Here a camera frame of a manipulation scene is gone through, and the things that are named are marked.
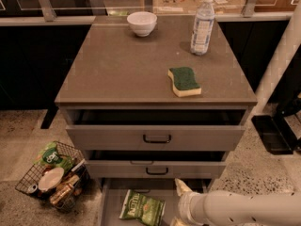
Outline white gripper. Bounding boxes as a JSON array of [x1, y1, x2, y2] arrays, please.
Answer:
[[169, 178, 201, 226]]

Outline green jalapeno chip bag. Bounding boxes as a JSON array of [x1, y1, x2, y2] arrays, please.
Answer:
[[119, 189, 166, 226]]

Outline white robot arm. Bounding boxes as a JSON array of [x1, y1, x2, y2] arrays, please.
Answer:
[[170, 3, 301, 226]]

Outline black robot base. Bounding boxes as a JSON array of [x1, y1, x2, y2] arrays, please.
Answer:
[[251, 90, 301, 155]]

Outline grey bottom drawer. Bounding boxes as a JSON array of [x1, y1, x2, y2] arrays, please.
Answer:
[[97, 178, 179, 226]]

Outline grey drawer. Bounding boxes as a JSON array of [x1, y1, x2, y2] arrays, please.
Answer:
[[67, 109, 245, 152], [97, 178, 179, 226], [87, 151, 226, 179]]

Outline grey middle drawer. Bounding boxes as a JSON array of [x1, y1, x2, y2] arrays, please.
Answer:
[[87, 151, 226, 179]]

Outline grey drawer cabinet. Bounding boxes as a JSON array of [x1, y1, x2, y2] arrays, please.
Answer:
[[54, 14, 259, 226]]

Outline grey top drawer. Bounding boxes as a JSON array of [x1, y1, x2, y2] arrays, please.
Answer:
[[67, 109, 245, 152]]

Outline green snack bag in basket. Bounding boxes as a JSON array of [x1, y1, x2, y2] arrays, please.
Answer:
[[34, 141, 73, 171]]

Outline brown snack packet in basket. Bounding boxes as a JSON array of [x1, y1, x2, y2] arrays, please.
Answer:
[[50, 174, 79, 205]]

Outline green and yellow sponge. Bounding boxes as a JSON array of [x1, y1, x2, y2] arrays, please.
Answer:
[[167, 67, 201, 97]]

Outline white bowl in basket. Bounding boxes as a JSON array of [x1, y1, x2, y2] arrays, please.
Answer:
[[38, 168, 64, 191]]

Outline soda can in basket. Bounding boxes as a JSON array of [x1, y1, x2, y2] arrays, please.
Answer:
[[26, 184, 39, 195]]

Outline white ceramic bowl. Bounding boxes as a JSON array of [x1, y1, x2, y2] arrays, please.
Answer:
[[127, 11, 157, 37]]

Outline clear plastic water bottle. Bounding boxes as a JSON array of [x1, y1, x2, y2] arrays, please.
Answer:
[[190, 0, 214, 56]]

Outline black wire basket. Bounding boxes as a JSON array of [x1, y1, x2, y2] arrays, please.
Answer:
[[15, 141, 89, 212]]

